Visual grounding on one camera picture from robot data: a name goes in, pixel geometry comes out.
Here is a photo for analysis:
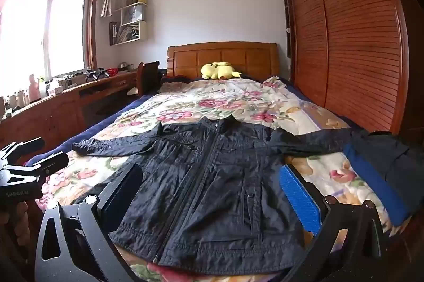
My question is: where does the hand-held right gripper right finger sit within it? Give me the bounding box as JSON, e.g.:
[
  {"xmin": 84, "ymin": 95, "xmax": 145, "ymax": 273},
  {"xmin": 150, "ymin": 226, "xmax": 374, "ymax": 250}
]
[{"xmin": 279, "ymin": 164, "xmax": 389, "ymax": 282}]

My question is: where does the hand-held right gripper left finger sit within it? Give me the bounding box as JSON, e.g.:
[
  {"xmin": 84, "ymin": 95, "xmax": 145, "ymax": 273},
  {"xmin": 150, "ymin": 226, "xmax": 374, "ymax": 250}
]
[{"xmin": 35, "ymin": 164, "xmax": 143, "ymax": 282}]

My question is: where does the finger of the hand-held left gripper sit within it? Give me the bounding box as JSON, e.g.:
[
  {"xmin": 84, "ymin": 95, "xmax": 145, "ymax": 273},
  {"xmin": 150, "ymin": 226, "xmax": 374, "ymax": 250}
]
[
  {"xmin": 10, "ymin": 152, "xmax": 69, "ymax": 181},
  {"xmin": 0, "ymin": 137, "xmax": 45, "ymax": 165}
]

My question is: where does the black jacket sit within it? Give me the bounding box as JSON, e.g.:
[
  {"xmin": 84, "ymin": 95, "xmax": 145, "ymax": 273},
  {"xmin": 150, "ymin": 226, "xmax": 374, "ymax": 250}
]
[{"xmin": 72, "ymin": 115, "xmax": 368, "ymax": 276}]

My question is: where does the person's left hand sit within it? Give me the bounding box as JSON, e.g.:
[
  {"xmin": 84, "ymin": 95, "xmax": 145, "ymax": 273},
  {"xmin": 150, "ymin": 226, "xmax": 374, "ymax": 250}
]
[{"xmin": 15, "ymin": 201, "xmax": 34, "ymax": 248}]

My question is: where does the cluster of small bottles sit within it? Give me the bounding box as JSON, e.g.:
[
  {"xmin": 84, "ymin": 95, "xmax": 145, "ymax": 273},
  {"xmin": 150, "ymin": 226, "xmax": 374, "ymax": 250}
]
[{"xmin": 0, "ymin": 88, "xmax": 29, "ymax": 117}]

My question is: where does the wooden desk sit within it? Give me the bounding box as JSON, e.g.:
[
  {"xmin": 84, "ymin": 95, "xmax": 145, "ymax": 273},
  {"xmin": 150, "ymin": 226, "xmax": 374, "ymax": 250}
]
[{"xmin": 0, "ymin": 70, "xmax": 140, "ymax": 153}]

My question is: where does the pink bottle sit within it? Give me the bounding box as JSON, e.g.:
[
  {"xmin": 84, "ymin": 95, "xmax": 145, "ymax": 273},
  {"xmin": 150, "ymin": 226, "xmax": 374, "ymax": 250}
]
[{"xmin": 28, "ymin": 74, "xmax": 40, "ymax": 103}]

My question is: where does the blue folded garment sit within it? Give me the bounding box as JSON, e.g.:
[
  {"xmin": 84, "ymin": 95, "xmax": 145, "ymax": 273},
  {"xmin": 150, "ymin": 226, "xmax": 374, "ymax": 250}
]
[{"xmin": 343, "ymin": 143, "xmax": 411, "ymax": 226}]

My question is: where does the dark folded garment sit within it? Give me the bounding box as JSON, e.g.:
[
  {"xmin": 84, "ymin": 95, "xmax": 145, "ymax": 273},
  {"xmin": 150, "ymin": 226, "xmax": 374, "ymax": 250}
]
[{"xmin": 351, "ymin": 130, "xmax": 424, "ymax": 200}]

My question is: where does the wooden chair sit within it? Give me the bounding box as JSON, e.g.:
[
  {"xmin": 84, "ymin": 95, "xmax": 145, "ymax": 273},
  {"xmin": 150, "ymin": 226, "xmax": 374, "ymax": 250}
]
[{"xmin": 137, "ymin": 61, "xmax": 160, "ymax": 96}]

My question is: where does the wooden framed window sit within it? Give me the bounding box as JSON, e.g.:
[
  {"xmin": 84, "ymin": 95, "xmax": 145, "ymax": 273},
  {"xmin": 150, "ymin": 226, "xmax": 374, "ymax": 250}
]
[{"xmin": 0, "ymin": 0, "xmax": 100, "ymax": 97}]

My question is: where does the floral blanket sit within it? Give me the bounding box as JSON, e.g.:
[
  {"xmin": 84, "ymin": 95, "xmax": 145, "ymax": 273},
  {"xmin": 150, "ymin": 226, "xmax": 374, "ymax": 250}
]
[{"xmin": 33, "ymin": 77, "xmax": 395, "ymax": 282}]

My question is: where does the yellow plush toy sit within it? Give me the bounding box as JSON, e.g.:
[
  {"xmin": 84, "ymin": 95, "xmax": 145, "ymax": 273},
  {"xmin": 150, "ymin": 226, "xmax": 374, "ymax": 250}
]
[{"xmin": 201, "ymin": 61, "xmax": 242, "ymax": 80}]

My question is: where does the wooden bed headboard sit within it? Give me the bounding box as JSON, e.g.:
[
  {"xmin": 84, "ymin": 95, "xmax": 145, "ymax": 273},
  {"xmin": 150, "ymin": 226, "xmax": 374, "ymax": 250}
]
[{"xmin": 166, "ymin": 42, "xmax": 281, "ymax": 80}]

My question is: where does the wooden slatted wardrobe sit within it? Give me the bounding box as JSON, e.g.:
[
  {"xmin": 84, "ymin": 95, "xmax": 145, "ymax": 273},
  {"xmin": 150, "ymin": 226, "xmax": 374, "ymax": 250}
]
[{"xmin": 278, "ymin": 0, "xmax": 424, "ymax": 137}]

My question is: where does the white paper bag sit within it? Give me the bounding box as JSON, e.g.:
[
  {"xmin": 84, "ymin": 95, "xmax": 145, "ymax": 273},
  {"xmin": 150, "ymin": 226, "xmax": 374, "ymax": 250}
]
[{"xmin": 121, "ymin": 2, "xmax": 146, "ymax": 25}]

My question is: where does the white wall shelf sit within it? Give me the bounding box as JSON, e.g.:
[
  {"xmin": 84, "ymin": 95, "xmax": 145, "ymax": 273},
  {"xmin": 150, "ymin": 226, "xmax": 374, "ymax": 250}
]
[{"xmin": 109, "ymin": 0, "xmax": 148, "ymax": 46}]

